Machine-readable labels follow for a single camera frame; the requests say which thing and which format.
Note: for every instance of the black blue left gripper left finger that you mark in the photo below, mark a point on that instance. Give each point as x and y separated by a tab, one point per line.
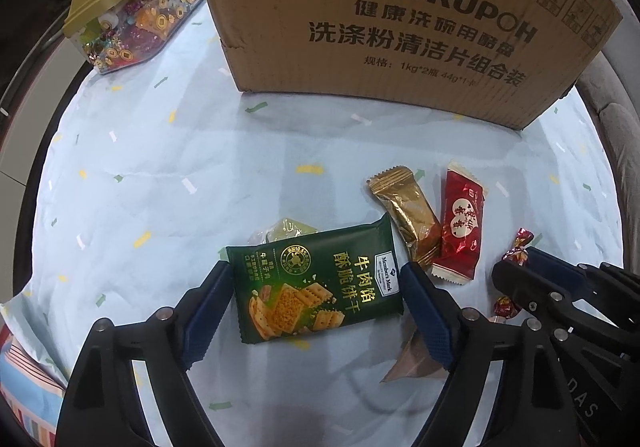
102	407

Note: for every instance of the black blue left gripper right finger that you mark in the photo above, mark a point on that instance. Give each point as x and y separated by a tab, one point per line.
533	405

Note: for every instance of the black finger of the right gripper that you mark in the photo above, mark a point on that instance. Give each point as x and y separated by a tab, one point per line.
549	304

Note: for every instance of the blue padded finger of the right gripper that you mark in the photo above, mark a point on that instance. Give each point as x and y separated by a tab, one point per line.
571	278

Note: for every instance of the red foil candy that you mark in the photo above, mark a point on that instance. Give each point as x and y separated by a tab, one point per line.
505	307

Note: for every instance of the red snack packet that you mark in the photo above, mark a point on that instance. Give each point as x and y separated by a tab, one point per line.
462	224

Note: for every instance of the beige pastry packet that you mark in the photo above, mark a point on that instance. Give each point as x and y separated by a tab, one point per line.
415	361

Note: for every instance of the green cracker snack packet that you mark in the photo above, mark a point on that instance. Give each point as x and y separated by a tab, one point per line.
317	282

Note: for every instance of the colourful striped mat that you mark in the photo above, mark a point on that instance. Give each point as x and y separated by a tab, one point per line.
35	398

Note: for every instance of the grey curved sofa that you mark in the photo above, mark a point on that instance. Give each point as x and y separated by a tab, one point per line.
610	88

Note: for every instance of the gold wrapped snack bar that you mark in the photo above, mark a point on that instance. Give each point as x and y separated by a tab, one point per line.
402	197

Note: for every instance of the light blue patterned tablecloth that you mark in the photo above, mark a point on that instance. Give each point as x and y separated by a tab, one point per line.
153	172

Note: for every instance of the yellow green wrapped candy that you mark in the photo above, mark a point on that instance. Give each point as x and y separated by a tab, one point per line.
285	228

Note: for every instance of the brown cardboard box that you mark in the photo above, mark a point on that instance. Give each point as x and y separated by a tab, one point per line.
501	61

